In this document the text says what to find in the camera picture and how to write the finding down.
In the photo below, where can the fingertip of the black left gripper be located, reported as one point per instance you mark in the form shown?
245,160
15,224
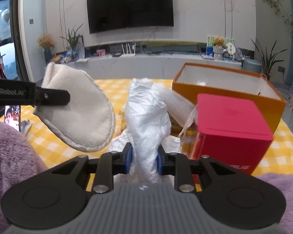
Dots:
51,97

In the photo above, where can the purple fluffy blanket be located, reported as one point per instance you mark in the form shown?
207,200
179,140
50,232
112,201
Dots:
19,161

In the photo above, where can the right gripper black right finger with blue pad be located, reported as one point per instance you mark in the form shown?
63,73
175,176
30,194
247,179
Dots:
184,170

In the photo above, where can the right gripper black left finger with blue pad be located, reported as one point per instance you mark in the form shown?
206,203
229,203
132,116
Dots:
104,169

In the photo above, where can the white wifi router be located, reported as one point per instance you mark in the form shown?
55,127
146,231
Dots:
128,51

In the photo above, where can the white marble tv cabinet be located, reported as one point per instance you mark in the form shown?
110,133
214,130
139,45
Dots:
163,66

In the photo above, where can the black wall television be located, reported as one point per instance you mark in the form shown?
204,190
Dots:
107,15

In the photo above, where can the yellow checkered tablecloth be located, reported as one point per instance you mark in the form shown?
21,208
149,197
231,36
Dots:
52,151

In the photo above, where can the green potted floor plant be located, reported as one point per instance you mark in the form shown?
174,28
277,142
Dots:
268,59

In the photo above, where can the hanging ivy vine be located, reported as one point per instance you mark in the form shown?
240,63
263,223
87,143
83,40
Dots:
281,12

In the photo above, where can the dried yellow flower vase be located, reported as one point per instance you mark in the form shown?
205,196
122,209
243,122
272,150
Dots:
46,42

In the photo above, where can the white fleece pouch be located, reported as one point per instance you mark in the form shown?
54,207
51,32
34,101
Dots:
87,122

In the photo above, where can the teddy bear gift set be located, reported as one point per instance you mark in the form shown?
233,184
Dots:
220,48

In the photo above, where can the clear plastic gift bag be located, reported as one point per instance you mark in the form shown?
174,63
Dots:
148,126

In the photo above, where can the red cube box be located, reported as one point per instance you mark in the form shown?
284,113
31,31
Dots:
232,131

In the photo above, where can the orange cardboard box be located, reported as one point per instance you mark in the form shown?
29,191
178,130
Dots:
193,79

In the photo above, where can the green plant on cabinet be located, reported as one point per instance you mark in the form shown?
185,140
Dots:
72,38

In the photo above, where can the grey round trash bin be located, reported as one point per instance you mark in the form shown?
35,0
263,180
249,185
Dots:
251,65

